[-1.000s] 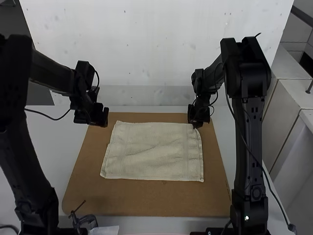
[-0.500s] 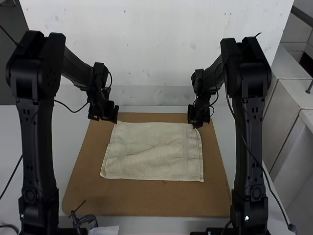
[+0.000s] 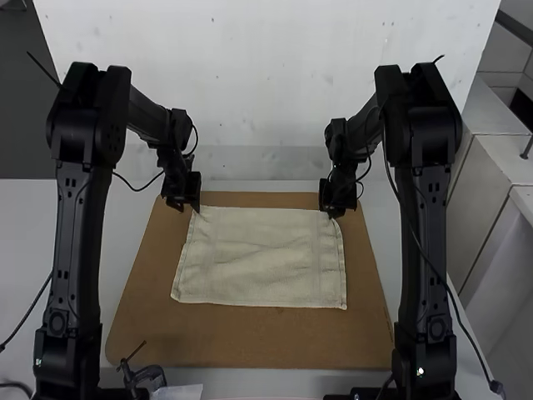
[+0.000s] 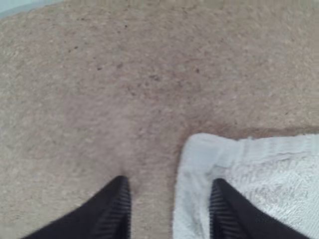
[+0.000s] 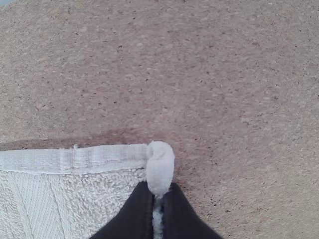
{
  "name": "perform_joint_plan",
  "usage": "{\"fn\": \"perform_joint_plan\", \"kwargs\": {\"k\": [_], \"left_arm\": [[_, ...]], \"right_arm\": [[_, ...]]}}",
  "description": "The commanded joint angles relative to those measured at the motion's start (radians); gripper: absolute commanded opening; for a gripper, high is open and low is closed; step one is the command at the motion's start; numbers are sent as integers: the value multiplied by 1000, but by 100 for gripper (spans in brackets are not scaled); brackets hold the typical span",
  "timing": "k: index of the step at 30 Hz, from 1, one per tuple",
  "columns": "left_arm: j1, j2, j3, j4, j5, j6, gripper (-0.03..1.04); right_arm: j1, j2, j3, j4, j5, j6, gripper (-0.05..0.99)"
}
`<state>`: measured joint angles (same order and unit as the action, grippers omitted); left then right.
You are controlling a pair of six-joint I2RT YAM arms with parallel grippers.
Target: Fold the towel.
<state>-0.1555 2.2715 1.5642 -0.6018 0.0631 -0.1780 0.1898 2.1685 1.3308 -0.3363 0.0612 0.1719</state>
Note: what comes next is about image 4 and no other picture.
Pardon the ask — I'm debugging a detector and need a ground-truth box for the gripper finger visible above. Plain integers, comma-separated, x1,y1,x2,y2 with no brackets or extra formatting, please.
21,175,132,239
208,178,312,239

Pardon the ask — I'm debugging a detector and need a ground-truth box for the pale towel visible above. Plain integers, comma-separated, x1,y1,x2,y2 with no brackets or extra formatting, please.
171,132,319,239

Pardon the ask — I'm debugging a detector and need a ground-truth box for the cork mat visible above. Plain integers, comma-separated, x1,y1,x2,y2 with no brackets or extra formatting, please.
0,0,319,239

